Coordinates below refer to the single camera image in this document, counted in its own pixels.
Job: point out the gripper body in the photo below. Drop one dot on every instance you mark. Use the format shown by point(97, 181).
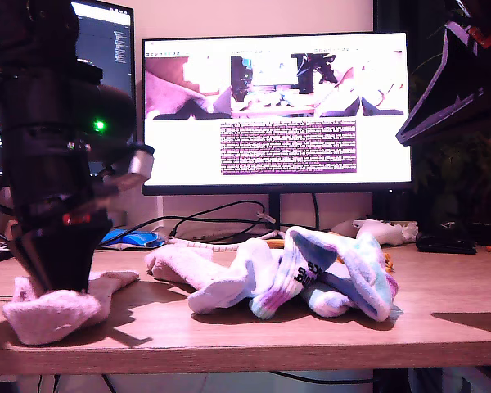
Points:
point(49, 188)

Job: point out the tie-dye sock with lettering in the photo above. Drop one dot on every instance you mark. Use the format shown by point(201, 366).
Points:
point(368, 270)

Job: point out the blue packet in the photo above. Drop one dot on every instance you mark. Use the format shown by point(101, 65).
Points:
point(139, 239)

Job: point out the pink fluffy sock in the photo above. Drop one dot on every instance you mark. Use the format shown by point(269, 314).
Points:
point(176, 264)
point(53, 315)

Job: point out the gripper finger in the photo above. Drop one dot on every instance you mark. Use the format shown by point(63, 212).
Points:
point(22, 258)
point(454, 82)
point(69, 258)
point(401, 138)

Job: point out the arm camera box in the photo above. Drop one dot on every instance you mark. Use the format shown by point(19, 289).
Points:
point(141, 163)

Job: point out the white lavender sock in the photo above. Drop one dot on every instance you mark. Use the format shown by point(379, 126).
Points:
point(229, 294)

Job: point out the orange sock with frilled cuff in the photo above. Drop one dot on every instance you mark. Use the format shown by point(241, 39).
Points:
point(388, 264)

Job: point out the large monitor with white screen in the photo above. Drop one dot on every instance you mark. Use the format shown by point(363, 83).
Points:
point(180, 155)

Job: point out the black monitor stand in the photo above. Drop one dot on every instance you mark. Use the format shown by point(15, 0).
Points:
point(274, 204)

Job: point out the white game controller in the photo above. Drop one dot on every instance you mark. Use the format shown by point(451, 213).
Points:
point(376, 233)

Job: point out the black table frame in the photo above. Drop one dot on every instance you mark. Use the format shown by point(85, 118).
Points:
point(390, 382)

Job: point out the white upright strip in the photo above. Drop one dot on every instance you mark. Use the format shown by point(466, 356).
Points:
point(160, 209)

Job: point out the dark monitor with code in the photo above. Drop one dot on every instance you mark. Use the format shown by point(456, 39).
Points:
point(114, 61)

